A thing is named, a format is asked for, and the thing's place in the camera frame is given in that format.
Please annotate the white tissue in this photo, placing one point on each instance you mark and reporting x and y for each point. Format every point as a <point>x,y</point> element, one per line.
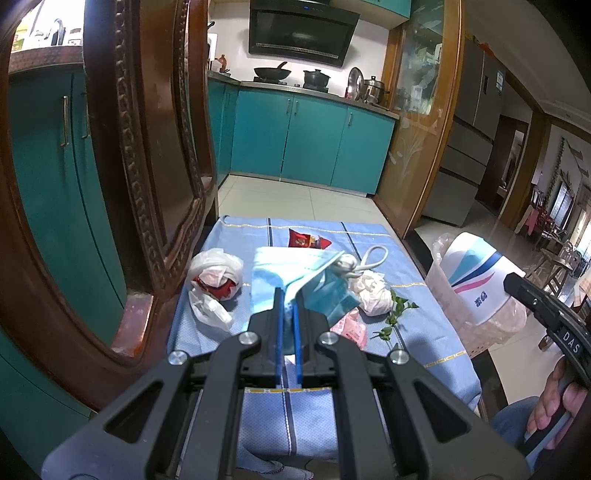
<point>371,295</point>

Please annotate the carved wooden chair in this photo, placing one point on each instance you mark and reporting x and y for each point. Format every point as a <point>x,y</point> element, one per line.
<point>157,138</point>

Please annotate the brown bottle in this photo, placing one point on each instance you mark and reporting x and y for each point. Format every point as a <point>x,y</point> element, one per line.
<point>223,64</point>

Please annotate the green hanging vine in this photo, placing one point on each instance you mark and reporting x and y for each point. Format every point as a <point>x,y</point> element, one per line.
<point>557,161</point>

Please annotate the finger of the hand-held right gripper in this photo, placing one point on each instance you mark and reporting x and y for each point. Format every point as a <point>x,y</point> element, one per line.
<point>531,300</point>

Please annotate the red snack wrapper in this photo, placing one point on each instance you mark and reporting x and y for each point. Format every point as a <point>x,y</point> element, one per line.
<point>300,237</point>

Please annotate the teal wall cabinet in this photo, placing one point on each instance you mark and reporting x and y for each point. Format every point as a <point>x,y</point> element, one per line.
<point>383,7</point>

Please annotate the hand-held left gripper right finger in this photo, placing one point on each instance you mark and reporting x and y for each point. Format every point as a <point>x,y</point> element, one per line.
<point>298,350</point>

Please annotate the white plastic bag red inside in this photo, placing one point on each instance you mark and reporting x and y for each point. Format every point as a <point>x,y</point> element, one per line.
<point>212,267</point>

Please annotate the black range hood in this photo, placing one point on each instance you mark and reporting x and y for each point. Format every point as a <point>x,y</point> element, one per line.
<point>300,27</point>

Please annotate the blue checked tablecloth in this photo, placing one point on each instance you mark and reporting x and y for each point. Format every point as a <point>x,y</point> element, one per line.
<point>415,332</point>

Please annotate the pink plastic bag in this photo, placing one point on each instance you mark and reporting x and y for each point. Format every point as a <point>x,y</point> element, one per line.
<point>351,330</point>

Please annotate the dark wooden door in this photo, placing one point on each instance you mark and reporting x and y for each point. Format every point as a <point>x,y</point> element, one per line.
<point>503,161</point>

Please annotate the person's denim trouser leg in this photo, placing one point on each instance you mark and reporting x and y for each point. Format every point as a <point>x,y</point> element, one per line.
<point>512,420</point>

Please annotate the steel stockpot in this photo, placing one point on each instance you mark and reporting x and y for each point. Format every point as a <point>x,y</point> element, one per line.
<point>375,92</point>

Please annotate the steel faucet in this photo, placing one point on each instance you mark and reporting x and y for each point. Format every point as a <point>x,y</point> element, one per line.
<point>57,32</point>

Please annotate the blue face mask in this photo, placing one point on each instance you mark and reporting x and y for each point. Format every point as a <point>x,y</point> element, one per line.
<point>277,272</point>

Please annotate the black lidded pot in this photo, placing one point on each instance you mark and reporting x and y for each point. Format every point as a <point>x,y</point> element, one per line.
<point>316,79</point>

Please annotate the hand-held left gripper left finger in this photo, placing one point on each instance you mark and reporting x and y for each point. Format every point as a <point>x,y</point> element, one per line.
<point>278,350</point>

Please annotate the white and black kitchen appliance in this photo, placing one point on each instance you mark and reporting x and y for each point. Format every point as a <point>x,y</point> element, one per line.
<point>211,50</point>

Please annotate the wood framed glass door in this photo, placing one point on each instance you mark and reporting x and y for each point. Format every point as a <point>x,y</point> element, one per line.
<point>415,115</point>

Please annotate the black wok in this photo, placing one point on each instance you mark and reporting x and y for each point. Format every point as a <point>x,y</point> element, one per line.
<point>272,73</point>

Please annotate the steel pot lid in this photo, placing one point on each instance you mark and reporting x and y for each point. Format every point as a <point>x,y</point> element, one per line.
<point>354,85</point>

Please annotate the wooden folding chair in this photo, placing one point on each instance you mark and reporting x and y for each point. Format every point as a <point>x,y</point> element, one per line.
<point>554,272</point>

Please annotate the person's right hand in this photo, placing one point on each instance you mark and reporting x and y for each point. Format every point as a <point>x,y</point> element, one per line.
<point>568,410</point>

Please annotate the green leafy sprig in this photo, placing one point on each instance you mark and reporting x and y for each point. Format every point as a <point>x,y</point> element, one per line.
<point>399,305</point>

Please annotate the grey refrigerator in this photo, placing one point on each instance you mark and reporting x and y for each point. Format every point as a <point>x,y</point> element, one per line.
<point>480,92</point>

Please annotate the pink cloth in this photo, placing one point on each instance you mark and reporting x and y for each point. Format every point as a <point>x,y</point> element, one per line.
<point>533,220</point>

